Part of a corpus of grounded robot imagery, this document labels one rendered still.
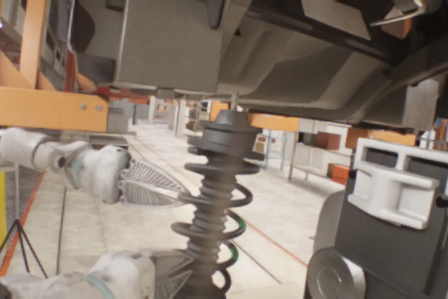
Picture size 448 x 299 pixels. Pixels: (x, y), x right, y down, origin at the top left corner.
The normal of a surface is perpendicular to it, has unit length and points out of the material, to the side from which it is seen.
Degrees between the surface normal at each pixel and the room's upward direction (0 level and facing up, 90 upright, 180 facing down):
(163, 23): 90
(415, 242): 90
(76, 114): 90
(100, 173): 74
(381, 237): 90
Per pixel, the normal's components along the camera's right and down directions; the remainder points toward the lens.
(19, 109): 0.43, 0.17
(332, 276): -0.90, -0.06
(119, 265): -0.15, -0.64
